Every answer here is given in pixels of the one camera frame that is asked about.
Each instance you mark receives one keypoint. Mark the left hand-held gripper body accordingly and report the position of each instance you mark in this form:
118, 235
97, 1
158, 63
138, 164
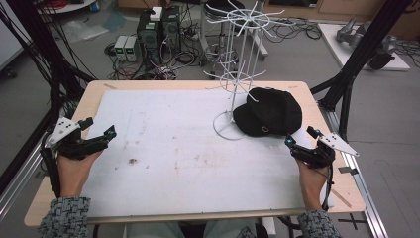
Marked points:
71, 145

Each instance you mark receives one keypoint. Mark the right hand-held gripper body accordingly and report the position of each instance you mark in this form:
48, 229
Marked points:
318, 155

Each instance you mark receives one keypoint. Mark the black cap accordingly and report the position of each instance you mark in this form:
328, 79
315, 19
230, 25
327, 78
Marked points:
269, 114

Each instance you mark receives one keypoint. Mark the person's left hand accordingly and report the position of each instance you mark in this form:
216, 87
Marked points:
72, 175

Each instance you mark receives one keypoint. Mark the person's right hand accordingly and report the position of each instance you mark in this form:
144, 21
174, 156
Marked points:
312, 185

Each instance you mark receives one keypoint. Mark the wooden table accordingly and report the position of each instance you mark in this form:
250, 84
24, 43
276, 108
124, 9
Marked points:
343, 195

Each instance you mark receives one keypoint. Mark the grey power supply unit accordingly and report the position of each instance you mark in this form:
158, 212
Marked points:
120, 48
131, 48

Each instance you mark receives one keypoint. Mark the white table mat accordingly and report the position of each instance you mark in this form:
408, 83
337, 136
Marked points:
198, 148

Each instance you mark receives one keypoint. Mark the white board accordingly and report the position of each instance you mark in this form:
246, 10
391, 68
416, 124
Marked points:
333, 43

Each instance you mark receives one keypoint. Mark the black computer tower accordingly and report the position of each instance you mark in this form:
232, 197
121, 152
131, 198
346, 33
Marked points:
150, 36
171, 29

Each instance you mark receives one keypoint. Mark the grey robot device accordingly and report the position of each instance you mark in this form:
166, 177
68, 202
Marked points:
355, 34

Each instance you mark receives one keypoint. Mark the person's legs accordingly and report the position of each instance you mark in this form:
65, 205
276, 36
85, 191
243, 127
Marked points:
158, 230

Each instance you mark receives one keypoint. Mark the blue tape roll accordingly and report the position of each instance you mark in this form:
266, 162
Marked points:
94, 6

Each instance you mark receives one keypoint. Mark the white box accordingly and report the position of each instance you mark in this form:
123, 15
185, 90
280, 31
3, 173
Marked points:
156, 14

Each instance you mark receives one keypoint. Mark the black round stool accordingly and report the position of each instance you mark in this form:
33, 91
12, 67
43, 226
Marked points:
218, 8

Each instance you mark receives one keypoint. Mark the aluminium rail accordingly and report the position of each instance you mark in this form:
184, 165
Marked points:
20, 185
363, 185

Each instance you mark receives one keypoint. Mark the black metal frame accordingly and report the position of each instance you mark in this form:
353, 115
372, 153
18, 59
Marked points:
366, 46
36, 43

